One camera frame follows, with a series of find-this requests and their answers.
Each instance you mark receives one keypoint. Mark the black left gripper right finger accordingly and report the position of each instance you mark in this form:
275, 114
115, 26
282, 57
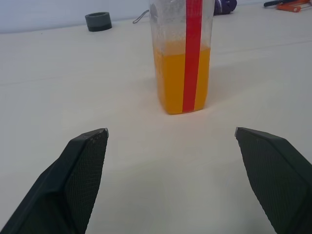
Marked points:
275, 175

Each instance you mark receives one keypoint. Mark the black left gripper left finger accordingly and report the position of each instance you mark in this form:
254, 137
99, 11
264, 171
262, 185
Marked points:
61, 185

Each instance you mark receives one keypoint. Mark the clear container with orange liquid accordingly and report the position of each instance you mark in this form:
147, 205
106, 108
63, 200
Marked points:
181, 61

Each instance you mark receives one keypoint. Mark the grey tape roll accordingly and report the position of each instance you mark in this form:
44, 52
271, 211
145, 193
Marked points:
98, 21

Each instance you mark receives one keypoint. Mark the orange and black tool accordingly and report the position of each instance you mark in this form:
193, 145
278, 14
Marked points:
287, 5

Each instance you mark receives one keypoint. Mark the purple cloth bundle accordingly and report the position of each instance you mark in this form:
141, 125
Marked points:
224, 6

